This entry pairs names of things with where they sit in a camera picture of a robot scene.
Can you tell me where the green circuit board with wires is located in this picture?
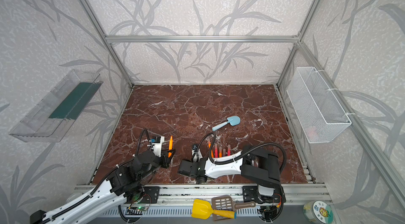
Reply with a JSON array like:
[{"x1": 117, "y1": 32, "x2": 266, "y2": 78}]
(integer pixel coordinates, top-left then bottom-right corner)
[{"x1": 125, "y1": 205, "x2": 150, "y2": 216}]

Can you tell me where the brown toy spatula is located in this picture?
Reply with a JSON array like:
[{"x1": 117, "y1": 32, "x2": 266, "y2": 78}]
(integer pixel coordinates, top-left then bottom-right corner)
[{"x1": 211, "y1": 195, "x2": 256, "y2": 211}]

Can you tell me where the light blue toy shovel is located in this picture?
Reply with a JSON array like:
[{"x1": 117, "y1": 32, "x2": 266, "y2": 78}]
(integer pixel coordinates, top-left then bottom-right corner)
[{"x1": 212, "y1": 116, "x2": 241, "y2": 132}]

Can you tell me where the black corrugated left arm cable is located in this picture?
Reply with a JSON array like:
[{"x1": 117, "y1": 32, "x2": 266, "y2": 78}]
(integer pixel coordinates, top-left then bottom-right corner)
[{"x1": 30, "y1": 128, "x2": 151, "y2": 224}]

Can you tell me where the white wire mesh basket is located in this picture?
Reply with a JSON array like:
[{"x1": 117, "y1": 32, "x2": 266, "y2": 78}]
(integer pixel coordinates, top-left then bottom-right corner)
[{"x1": 286, "y1": 67, "x2": 352, "y2": 144}]

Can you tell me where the clear plastic wall tray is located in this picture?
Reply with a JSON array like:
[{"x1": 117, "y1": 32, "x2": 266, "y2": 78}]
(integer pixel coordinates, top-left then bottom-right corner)
[{"x1": 9, "y1": 69, "x2": 103, "y2": 143}]

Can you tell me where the pink highlighter pen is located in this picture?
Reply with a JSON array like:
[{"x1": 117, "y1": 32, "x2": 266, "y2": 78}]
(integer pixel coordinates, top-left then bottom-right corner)
[{"x1": 226, "y1": 145, "x2": 231, "y2": 156}]

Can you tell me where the short orange highlighter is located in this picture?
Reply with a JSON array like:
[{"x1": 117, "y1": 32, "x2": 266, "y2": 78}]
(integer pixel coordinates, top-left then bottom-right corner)
[
  {"x1": 168, "y1": 136, "x2": 173, "y2": 158},
  {"x1": 208, "y1": 140, "x2": 214, "y2": 158}
]

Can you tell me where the aluminium cage frame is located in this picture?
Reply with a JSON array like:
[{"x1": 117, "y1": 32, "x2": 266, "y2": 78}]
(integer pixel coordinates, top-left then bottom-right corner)
[{"x1": 78, "y1": 0, "x2": 405, "y2": 208}]

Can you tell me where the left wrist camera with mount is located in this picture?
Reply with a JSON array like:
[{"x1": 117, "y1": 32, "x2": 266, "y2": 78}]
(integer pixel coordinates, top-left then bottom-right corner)
[{"x1": 148, "y1": 136, "x2": 165, "y2": 157}]

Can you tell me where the yellow toy shovel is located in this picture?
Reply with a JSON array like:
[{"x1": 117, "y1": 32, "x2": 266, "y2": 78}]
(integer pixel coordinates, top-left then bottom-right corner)
[{"x1": 191, "y1": 199, "x2": 236, "y2": 220}]

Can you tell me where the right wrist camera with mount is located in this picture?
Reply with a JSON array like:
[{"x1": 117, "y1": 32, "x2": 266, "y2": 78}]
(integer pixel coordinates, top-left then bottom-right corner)
[{"x1": 192, "y1": 144, "x2": 203, "y2": 162}]

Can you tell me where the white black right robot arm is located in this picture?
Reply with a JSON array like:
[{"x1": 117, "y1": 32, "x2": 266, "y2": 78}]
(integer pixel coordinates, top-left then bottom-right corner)
[{"x1": 178, "y1": 143, "x2": 286, "y2": 205}]

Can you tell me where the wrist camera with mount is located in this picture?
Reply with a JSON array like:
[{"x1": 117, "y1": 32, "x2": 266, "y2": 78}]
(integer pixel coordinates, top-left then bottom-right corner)
[
  {"x1": 192, "y1": 144, "x2": 203, "y2": 162},
  {"x1": 148, "y1": 136, "x2": 165, "y2": 157}
]

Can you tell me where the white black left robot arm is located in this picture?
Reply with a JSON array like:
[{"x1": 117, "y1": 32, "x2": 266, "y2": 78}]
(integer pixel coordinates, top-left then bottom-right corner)
[{"x1": 30, "y1": 150, "x2": 176, "y2": 224}]

